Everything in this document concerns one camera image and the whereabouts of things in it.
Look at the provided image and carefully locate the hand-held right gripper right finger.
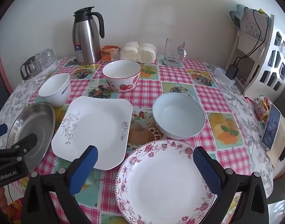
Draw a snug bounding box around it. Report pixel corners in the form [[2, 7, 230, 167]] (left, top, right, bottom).
[[193, 146, 270, 224]]

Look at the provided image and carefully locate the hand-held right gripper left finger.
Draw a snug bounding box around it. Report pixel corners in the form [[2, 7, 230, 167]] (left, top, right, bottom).
[[21, 145, 98, 224]]

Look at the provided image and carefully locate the steel basin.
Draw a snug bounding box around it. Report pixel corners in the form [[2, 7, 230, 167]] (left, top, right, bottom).
[[6, 101, 56, 173]]

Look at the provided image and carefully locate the square white plate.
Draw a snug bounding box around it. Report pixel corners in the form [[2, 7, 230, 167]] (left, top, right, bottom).
[[51, 96, 133, 171]]

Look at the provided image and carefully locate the round pink floral plate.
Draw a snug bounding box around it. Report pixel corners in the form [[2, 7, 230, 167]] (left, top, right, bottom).
[[115, 139, 217, 224]]

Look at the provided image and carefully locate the small white bowl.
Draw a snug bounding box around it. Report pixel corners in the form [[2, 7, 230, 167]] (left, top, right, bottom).
[[38, 73, 71, 108]]

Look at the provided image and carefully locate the small white dish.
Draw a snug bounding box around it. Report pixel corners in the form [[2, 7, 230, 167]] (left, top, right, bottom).
[[152, 92, 206, 140]]

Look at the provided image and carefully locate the strawberry print bowl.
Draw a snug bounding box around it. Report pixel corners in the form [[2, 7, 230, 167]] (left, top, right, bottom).
[[102, 59, 142, 93]]

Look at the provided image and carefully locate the pink foam strip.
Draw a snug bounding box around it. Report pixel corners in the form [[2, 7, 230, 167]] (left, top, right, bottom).
[[0, 55, 13, 94]]

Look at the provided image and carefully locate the glass teapot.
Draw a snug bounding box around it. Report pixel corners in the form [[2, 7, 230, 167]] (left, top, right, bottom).
[[20, 56, 41, 81]]

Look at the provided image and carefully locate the grey floral tablecloth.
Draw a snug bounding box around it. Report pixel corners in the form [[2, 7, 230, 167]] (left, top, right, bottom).
[[0, 58, 273, 201]]

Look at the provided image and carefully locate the smartphone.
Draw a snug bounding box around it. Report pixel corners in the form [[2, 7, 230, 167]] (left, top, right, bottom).
[[261, 105, 281, 150]]

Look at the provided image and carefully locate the beige notebook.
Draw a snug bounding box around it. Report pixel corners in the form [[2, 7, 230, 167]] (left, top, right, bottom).
[[266, 115, 285, 168]]

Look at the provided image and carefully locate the clear drinking glass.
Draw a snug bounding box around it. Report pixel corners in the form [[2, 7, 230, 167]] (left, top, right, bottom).
[[46, 48, 57, 63], [38, 51, 49, 69]]

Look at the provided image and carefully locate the white power strip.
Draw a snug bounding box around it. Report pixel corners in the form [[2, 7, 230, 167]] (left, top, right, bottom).
[[214, 67, 236, 87]]

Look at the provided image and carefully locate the pink checked tablecloth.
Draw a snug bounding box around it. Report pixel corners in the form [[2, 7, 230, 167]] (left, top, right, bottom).
[[27, 55, 248, 224]]

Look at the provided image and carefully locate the black charger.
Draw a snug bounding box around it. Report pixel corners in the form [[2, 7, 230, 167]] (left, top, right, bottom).
[[226, 64, 238, 80]]

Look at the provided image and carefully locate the orange snack packet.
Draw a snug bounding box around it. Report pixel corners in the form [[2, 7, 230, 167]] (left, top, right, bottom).
[[101, 45, 121, 62]]

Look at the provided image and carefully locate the stainless steel thermos jug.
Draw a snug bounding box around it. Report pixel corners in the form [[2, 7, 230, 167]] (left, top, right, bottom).
[[72, 7, 105, 66]]

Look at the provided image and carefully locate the glass mug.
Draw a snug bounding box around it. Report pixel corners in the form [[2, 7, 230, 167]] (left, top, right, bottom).
[[163, 38, 188, 67]]

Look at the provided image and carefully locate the bag of steamed buns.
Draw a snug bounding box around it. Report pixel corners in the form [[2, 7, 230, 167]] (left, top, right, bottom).
[[120, 41, 157, 64]]

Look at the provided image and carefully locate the beige plaque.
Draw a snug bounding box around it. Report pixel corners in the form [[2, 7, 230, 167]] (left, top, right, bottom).
[[240, 8, 269, 41]]

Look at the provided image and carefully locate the teal cloth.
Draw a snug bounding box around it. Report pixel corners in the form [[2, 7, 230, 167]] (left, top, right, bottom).
[[229, 4, 245, 26]]

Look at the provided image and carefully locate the black cable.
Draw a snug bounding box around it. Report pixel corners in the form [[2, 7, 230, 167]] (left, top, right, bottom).
[[233, 9, 270, 67]]

